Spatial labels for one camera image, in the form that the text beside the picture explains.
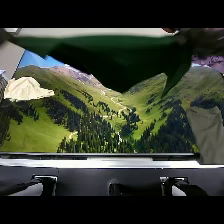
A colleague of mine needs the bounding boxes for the cream garment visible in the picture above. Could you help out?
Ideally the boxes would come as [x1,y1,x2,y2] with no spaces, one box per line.
[3,76,56,102]

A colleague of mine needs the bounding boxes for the green garment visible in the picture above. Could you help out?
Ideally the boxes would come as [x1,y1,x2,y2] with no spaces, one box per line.
[0,30,200,98]

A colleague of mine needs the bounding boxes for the grey garment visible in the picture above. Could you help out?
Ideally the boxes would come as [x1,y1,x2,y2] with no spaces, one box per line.
[185,105,224,165]

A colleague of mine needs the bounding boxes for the silver frame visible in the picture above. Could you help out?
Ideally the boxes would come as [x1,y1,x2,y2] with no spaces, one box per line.
[0,152,224,197]

